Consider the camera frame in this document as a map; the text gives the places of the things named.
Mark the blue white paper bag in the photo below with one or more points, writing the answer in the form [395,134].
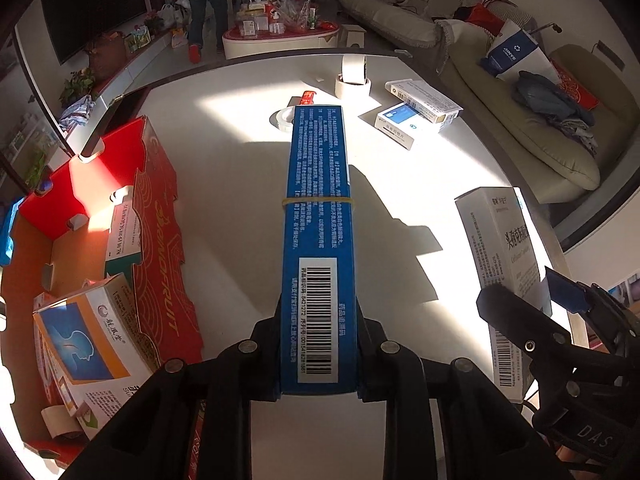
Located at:
[515,51]

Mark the green white medicine box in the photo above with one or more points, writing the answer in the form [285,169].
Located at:
[123,248]

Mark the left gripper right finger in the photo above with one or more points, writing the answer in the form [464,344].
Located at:
[446,421]

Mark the round white red coffee table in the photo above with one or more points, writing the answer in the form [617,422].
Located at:
[264,26]

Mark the white blue stacked medicine box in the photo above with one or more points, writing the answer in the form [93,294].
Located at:
[425,99]

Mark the green potted plant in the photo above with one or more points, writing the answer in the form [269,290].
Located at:
[80,84]

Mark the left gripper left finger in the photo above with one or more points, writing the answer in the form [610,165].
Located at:
[190,421]

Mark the small red tube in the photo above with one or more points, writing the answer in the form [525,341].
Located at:
[307,97]

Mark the tall white medicine box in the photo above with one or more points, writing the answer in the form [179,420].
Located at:
[503,254]

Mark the dark red bag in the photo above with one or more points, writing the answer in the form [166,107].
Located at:
[107,54]

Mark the red cardboard box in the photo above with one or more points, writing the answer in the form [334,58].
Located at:
[60,240]

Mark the orange blue white medicine box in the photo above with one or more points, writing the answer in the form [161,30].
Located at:
[98,354]

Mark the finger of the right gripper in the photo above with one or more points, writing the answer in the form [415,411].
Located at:
[615,325]
[547,343]

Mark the blue plastic stool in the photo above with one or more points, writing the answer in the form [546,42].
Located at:
[6,240]

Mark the white text medicine box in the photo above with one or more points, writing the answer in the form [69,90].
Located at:
[404,125]

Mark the beige sofa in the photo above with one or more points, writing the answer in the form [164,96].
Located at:
[451,36]

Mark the small white wooden stool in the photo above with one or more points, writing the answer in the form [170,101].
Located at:
[352,36]

